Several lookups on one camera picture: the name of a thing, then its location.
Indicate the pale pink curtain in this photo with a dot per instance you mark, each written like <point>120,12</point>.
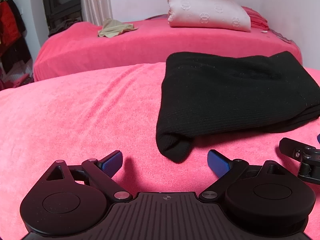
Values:
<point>96,0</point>

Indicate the dark window frame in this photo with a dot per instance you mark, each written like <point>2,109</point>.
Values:
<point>61,2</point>

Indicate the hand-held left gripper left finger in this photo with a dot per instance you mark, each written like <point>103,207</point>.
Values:
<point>113,162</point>

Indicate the pink bed blanket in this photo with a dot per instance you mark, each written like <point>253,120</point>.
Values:
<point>75,120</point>

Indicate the beige crumpled cloth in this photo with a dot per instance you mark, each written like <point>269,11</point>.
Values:
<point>115,28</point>

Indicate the hanging clothes on rack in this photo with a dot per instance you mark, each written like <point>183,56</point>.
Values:
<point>11,30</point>

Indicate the pale pink embossed pillow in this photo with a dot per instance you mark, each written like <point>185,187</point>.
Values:
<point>210,11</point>

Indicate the black pants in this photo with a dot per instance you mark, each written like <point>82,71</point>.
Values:
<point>225,95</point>

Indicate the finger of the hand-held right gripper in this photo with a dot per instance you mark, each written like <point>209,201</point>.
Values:
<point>290,146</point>

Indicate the folded red blanket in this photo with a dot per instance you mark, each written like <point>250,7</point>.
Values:
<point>257,18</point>

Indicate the grey purple cloth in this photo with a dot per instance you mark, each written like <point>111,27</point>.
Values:
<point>282,36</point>

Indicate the pink covered bed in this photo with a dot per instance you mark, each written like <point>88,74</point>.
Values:
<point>120,50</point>

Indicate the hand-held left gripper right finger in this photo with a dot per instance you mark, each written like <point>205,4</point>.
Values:
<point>218,163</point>

